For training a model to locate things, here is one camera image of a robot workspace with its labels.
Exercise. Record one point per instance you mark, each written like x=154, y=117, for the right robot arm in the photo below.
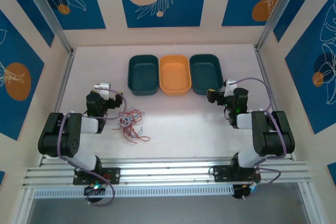
x=273, y=140

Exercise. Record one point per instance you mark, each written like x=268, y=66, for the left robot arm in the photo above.
x=50, y=134

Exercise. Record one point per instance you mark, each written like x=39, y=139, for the teal plastic bin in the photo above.
x=143, y=74
x=206, y=74

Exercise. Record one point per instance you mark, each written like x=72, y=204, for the orange plastic bin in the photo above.
x=174, y=74

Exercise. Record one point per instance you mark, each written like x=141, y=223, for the black controller board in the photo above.
x=239, y=192
x=90, y=191

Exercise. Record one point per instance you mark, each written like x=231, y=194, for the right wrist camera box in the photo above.
x=230, y=84

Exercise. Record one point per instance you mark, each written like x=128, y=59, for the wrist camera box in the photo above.
x=103, y=87
x=230, y=84

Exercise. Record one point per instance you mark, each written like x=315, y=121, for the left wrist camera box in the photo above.
x=103, y=87

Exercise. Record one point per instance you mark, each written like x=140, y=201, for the aluminium side rail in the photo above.
x=63, y=85
x=262, y=64

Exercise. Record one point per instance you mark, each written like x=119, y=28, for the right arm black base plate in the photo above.
x=220, y=173

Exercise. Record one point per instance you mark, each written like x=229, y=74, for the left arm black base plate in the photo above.
x=113, y=175

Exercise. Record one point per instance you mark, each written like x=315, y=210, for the aluminium mounting rail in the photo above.
x=168, y=171

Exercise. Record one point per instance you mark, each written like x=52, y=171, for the aluminium frame post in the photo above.
x=53, y=22
x=275, y=11

